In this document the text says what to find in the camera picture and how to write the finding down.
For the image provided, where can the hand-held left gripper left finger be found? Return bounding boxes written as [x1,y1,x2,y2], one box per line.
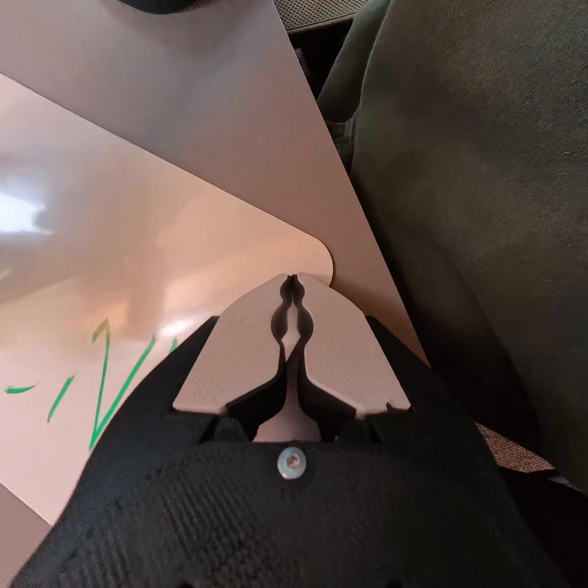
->
[173,273,295,421]

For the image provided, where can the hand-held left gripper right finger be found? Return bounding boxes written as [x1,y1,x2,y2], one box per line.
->
[293,273,412,423]

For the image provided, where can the white whiteboard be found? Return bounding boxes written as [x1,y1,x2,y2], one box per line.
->
[0,72,334,526]

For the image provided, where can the person's green sweatshirt torso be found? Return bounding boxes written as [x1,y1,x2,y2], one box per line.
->
[317,0,588,497]

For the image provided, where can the grey mesh chair seat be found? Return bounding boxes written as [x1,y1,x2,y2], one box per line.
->
[274,0,370,34]

